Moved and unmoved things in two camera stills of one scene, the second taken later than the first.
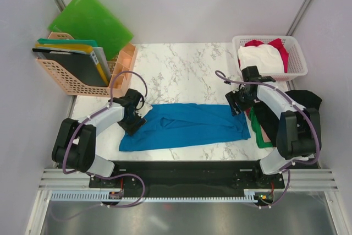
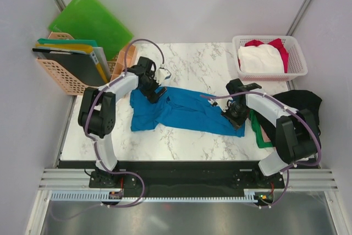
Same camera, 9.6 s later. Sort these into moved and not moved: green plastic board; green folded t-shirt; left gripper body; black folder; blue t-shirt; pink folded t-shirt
Moved: blue t-shirt; left gripper body
Not moved: black folder; green folded t-shirt; pink folded t-shirt; green plastic board
